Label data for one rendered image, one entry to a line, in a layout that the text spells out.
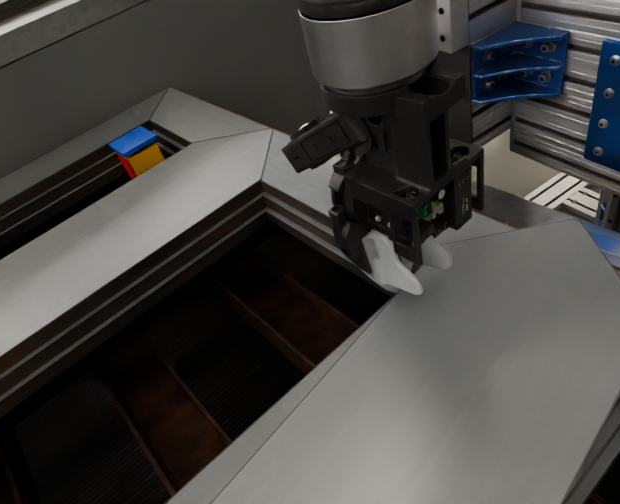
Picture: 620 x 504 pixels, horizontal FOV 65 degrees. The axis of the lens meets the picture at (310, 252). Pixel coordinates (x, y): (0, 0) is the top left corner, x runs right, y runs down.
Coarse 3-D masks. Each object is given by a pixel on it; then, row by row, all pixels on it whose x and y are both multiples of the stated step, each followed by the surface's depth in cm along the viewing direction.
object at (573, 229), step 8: (544, 224) 45; (552, 224) 45; (560, 224) 45; (568, 224) 45; (576, 224) 45; (544, 232) 45; (552, 232) 45; (560, 232) 44; (568, 232) 44; (576, 232) 44; (584, 232) 44; (576, 240) 43; (584, 240) 43; (592, 240) 43
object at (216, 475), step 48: (48, 192) 78; (0, 240) 76; (192, 240) 60; (240, 240) 63; (144, 288) 57; (48, 336) 53; (96, 336) 55; (0, 384) 51; (192, 480) 36; (576, 480) 32
